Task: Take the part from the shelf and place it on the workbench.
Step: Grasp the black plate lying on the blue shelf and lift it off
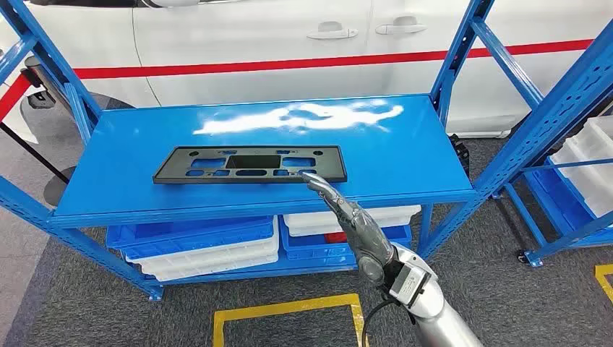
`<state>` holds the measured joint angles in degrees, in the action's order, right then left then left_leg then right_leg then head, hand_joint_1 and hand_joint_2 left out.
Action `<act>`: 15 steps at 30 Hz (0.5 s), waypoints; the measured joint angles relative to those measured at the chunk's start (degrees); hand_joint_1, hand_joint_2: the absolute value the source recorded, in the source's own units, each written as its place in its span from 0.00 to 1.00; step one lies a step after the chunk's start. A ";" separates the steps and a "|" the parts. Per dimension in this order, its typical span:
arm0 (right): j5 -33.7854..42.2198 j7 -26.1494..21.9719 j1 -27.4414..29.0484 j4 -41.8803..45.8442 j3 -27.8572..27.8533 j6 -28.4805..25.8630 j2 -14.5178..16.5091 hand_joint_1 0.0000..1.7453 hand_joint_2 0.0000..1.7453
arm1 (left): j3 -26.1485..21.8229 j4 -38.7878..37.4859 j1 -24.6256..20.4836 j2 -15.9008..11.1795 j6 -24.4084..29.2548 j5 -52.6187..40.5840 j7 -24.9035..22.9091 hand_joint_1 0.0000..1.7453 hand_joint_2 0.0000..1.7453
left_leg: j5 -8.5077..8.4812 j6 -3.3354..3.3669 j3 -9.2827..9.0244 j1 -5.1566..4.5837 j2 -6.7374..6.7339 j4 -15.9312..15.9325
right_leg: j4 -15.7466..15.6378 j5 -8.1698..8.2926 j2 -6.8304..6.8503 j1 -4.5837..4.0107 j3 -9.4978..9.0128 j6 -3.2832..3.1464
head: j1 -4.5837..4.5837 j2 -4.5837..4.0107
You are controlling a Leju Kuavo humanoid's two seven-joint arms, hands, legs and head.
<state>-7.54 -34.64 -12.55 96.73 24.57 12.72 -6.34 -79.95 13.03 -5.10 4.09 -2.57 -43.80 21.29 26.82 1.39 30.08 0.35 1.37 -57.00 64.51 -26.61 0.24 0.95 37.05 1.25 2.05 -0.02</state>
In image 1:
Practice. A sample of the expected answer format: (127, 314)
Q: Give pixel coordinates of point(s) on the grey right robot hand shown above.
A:
(364, 234)

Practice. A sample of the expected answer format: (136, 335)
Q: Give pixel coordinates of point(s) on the black plastic panel part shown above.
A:
(177, 165)

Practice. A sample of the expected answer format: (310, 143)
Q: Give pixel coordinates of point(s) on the blue metal shelf rack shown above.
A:
(555, 201)
(383, 158)

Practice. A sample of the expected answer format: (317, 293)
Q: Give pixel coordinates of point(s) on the small red item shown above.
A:
(335, 237)

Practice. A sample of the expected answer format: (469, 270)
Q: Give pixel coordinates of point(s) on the black ribbed block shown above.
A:
(460, 153)

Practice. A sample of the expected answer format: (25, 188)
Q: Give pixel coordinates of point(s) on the long red barrier belt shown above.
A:
(287, 63)

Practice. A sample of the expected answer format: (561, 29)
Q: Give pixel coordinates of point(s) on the white car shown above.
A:
(239, 28)

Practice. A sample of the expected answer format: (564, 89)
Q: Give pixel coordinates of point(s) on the black stanchion pole with base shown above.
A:
(60, 189)

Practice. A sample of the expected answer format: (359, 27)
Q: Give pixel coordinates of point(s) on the grey stanchion post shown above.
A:
(33, 67)

